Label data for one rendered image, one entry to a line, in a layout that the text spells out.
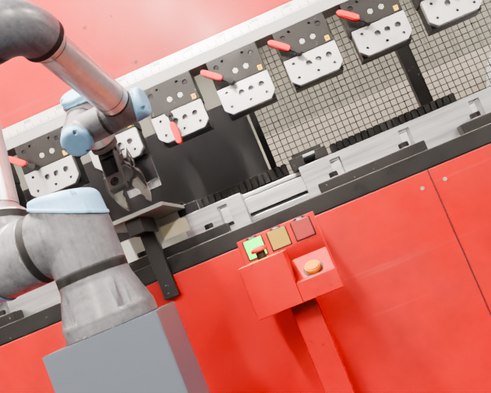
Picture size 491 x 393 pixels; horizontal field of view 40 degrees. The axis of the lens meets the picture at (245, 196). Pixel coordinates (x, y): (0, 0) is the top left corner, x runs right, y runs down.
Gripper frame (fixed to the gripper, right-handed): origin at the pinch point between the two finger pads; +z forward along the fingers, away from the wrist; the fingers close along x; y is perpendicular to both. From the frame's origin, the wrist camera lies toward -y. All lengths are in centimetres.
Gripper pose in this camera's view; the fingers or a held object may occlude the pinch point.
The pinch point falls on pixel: (138, 203)
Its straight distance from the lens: 183.3
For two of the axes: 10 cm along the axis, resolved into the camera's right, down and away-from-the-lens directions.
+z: 3.6, 7.4, 5.7
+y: -1.6, -5.6, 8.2
